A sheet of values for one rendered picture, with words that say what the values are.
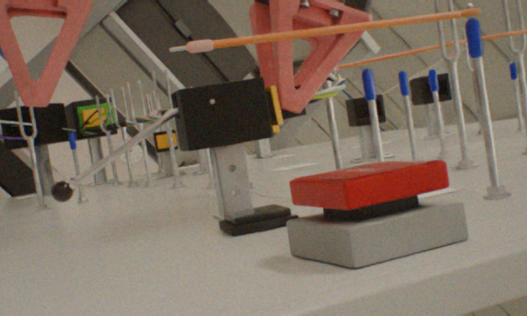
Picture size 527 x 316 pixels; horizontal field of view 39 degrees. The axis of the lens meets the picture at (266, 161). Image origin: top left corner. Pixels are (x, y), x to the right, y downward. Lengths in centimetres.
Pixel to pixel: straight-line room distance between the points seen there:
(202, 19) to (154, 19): 11
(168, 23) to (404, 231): 135
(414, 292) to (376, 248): 3
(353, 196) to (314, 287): 4
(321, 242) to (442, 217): 5
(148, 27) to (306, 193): 130
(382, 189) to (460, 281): 5
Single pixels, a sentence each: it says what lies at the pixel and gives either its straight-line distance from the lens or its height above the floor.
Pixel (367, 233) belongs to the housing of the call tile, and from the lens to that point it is 29.
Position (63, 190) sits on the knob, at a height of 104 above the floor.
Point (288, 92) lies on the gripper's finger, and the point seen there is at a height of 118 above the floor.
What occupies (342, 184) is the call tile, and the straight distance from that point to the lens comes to 29.
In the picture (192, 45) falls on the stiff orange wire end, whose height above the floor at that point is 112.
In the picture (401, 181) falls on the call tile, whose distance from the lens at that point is 30.
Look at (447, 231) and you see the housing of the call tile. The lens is 31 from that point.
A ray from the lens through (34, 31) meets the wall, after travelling 825.
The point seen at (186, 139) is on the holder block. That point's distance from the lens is 47.
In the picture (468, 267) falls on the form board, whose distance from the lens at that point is 28.
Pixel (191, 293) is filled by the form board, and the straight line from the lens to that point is 29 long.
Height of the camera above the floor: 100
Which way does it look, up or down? 17 degrees up
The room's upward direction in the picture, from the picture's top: 42 degrees clockwise
